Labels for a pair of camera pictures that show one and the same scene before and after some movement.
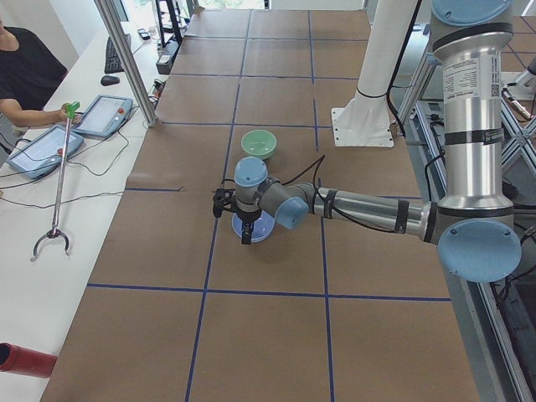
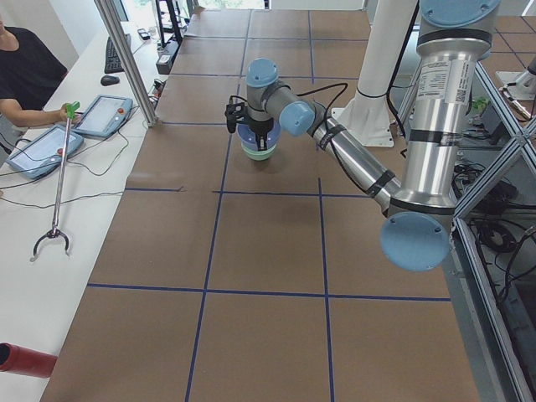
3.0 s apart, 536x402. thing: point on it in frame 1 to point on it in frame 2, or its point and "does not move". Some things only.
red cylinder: (25, 361) does not move
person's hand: (59, 115) does not move
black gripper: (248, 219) to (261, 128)
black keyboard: (113, 63) does not move
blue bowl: (261, 229) to (249, 138)
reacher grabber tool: (71, 111) does not move
